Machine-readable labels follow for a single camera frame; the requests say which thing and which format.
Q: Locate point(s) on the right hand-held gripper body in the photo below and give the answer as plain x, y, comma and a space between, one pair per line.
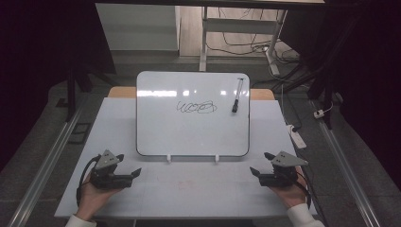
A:
280, 178

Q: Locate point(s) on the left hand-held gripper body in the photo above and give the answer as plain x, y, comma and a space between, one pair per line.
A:
108, 181

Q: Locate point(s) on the white whiteboard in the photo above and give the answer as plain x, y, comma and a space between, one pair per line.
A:
189, 135

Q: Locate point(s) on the black whiteboard marker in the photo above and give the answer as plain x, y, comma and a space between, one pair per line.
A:
237, 97

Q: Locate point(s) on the person's right hand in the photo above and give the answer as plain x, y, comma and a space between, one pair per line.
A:
294, 195

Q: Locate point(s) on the person's left hand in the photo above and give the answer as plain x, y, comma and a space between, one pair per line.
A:
91, 200

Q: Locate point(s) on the white table mat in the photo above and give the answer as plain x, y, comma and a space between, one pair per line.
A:
110, 142

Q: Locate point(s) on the white power strip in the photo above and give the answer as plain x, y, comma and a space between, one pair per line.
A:
296, 137

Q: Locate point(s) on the white whiteboard stand foot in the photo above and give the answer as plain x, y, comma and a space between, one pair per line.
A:
217, 158
169, 158

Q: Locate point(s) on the black plug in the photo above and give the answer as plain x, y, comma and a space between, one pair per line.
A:
295, 128

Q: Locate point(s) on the small white adapter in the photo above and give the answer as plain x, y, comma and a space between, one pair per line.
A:
318, 113

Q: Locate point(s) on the black metal stand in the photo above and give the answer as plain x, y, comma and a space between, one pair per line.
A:
327, 94
72, 91

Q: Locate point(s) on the white-legged desk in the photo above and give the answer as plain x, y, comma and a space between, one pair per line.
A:
239, 26

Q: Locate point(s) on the aluminium rail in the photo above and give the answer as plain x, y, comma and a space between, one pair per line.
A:
47, 167
346, 170

